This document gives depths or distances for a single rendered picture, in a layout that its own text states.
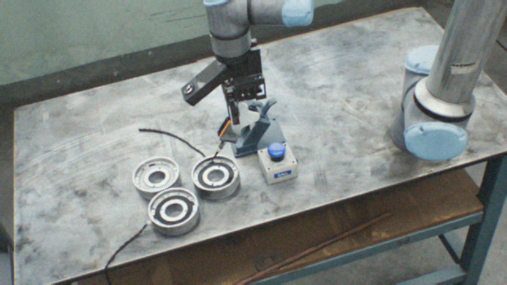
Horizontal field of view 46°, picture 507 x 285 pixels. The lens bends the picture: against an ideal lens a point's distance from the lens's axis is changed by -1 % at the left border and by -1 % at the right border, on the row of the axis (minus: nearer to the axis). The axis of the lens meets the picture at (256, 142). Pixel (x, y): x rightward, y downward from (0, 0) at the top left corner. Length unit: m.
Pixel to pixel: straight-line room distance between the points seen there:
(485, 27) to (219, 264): 0.85
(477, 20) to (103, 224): 0.85
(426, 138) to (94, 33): 2.05
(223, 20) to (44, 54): 1.98
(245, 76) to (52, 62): 1.92
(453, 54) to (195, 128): 0.68
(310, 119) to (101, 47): 1.69
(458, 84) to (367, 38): 0.65
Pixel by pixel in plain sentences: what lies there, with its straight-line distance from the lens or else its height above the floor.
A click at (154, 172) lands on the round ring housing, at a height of 0.82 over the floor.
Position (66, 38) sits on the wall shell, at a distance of 2.94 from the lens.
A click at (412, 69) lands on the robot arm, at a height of 1.02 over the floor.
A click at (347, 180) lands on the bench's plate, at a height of 0.80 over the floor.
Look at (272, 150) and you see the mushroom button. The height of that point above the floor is 0.87.
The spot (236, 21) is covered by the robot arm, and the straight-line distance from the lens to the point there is 1.07.
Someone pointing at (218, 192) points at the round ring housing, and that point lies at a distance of 1.28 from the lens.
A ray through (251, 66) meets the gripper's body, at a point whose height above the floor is 1.09.
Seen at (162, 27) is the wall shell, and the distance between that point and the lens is 2.96.
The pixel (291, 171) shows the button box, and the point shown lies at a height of 0.83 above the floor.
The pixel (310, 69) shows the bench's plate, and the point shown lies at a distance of 1.62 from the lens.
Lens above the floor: 1.80
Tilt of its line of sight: 45 degrees down
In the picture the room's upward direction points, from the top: 7 degrees counter-clockwise
